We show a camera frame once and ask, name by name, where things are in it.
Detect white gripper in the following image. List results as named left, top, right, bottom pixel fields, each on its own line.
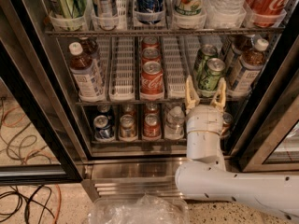
left=185, top=76, right=226, bottom=171

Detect green can shelf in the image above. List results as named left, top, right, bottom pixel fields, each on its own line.
left=198, top=58, right=225, bottom=91
left=193, top=44, right=218, bottom=79

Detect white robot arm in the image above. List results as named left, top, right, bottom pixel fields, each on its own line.
left=175, top=77, right=299, bottom=223

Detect orange can bottom shelf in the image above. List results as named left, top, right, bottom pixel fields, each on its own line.
left=221, top=112, right=234, bottom=136

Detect water bottle bottom shelf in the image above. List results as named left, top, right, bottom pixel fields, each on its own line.
left=164, top=106, right=185, bottom=140

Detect front red cola can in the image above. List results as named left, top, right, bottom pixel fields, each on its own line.
left=141, top=62, right=164, bottom=94

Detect red cola can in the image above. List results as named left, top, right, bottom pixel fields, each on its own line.
left=141, top=36, right=160, bottom=49
left=141, top=62, right=164, bottom=94
left=141, top=48, right=161, bottom=63

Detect red can bottom shelf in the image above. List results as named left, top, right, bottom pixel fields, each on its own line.
left=143, top=114, right=161, bottom=138

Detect right glass fridge door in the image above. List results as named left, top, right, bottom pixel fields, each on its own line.
left=228, top=12, right=299, bottom=173

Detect glass fridge door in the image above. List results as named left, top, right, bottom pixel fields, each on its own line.
left=0, top=0, right=85, bottom=185
left=228, top=12, right=299, bottom=173

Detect gold can bottom shelf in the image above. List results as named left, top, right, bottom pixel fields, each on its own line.
left=120, top=115, right=136, bottom=139

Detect blue can bottom shelf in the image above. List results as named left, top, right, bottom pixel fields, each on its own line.
left=93, top=115, right=114, bottom=140

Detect red cola bottle top shelf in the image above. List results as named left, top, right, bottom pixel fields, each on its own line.
left=246, top=0, right=288, bottom=28

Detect steel fridge base grille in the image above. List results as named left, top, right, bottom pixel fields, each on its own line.
left=81, top=156, right=299, bottom=203

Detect left glass fridge door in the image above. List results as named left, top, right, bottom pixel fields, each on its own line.
left=0, top=0, right=85, bottom=185

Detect right front tea bottle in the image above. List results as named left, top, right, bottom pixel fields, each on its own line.
left=228, top=38, right=269, bottom=92

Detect tea bottle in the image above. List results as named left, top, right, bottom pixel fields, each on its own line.
left=78, top=36, right=106, bottom=79
left=228, top=38, right=269, bottom=92
left=69, top=42, right=103, bottom=102
left=224, top=35, right=254, bottom=71

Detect empty white glide tray right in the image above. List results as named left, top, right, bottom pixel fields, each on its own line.
left=162, top=36, right=190, bottom=99

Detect right rear tea bottle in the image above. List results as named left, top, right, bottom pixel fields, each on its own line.
left=224, top=35, right=254, bottom=71

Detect left front tea bottle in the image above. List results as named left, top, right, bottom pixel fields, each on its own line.
left=69, top=42, right=103, bottom=102

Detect left rear tea bottle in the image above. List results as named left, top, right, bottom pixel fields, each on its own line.
left=78, top=36, right=106, bottom=79

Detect clear plastic bin with bag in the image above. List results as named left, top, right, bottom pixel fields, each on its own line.
left=88, top=194, right=190, bottom=224

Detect black floor cables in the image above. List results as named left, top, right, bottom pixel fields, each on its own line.
left=0, top=184, right=62, bottom=224

